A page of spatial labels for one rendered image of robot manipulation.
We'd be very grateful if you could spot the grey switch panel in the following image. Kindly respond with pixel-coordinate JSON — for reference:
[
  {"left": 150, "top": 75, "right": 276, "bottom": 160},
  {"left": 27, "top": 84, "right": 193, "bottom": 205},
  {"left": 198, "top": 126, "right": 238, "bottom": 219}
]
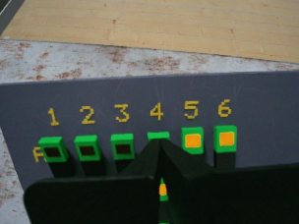
[{"left": 0, "top": 70, "right": 299, "bottom": 191}]

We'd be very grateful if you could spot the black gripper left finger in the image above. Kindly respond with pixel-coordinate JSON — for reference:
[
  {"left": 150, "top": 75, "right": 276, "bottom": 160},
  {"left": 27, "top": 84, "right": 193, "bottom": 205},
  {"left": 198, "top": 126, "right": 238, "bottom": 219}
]
[{"left": 23, "top": 139, "right": 161, "bottom": 224}]

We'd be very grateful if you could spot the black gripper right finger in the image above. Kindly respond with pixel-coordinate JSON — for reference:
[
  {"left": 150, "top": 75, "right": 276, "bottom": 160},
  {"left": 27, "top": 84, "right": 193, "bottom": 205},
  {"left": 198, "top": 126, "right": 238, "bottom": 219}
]
[{"left": 159, "top": 138, "right": 299, "bottom": 224}]

